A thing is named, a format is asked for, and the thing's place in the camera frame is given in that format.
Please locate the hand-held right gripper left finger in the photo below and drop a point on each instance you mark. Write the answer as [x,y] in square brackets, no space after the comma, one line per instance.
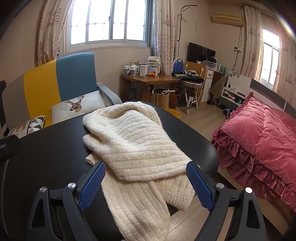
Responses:
[91,185]

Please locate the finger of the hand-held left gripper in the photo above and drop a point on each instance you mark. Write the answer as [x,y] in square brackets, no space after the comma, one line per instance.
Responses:
[9,148]

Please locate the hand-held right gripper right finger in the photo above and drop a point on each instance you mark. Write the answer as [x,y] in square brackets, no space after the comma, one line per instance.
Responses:
[198,187]

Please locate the cream knitted sweater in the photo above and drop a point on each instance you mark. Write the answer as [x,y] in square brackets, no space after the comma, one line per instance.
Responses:
[134,143]

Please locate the round folding stool with clothes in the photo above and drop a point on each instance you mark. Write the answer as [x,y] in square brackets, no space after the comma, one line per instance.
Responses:
[190,84]

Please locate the triangle pattern pillow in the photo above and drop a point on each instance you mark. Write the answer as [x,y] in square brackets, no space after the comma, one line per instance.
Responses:
[30,125]

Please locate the pink ruffled bedspread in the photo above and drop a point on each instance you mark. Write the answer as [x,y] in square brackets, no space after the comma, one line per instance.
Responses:
[259,139]

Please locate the round wooden disc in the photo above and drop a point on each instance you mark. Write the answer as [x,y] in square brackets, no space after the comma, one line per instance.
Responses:
[174,113]

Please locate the white deer print pillow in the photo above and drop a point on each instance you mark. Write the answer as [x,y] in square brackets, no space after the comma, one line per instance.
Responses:
[76,105]

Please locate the white power strip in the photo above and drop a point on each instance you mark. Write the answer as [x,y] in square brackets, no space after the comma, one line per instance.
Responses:
[190,102]

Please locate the brown paper bag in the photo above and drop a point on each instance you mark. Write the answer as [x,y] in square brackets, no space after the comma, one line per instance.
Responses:
[161,98]

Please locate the blue yellow grey sofa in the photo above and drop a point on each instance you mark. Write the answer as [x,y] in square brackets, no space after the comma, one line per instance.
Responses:
[74,71]

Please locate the white bedside cabinet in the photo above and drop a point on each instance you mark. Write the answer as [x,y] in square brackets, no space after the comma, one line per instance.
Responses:
[233,85]

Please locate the dark bed headboard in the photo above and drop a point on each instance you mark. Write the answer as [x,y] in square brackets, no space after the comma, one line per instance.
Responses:
[270,93]

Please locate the wooden side table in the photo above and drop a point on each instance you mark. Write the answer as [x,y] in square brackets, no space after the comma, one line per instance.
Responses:
[150,80]

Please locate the wooden board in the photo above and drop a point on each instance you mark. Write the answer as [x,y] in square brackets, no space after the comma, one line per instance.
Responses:
[196,67]

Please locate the dark jar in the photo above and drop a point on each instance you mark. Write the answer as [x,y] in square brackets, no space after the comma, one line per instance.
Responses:
[133,72]

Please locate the oranges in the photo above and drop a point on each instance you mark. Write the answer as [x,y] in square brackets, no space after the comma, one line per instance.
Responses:
[152,74]

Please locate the blue folding chair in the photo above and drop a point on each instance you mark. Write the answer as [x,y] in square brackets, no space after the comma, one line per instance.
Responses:
[178,66]

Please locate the clear plastic bag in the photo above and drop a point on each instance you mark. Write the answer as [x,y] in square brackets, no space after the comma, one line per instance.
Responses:
[209,64]

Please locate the white box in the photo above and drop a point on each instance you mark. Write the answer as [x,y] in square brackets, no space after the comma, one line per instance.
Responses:
[143,71]

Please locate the black television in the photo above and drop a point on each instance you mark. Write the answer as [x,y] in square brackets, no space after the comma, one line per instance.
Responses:
[198,52]

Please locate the small window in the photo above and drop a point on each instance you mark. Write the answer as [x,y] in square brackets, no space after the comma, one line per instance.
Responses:
[269,58]

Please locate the metal pole stand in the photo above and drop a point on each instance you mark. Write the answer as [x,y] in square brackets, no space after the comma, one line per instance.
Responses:
[179,34]

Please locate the large window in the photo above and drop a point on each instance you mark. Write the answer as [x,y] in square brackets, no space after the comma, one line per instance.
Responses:
[108,20]

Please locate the black picture frame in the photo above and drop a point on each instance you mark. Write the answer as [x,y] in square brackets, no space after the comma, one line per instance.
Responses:
[132,94]

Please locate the wall air conditioner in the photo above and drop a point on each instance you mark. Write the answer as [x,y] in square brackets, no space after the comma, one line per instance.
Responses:
[227,19]

